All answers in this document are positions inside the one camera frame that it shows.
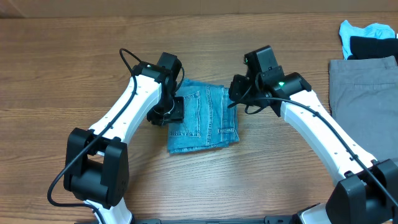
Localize grey trousers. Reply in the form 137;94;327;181
329;56;397;161

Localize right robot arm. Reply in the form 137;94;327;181
229;45;397;224

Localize light blue cloth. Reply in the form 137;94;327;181
339;20;396;60

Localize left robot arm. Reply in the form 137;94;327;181
63;52;184;223

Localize black garment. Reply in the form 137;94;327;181
348;36;397;60

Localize light blue denim jeans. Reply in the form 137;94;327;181
167;79;239;154

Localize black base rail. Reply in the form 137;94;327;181
74;215;299;224

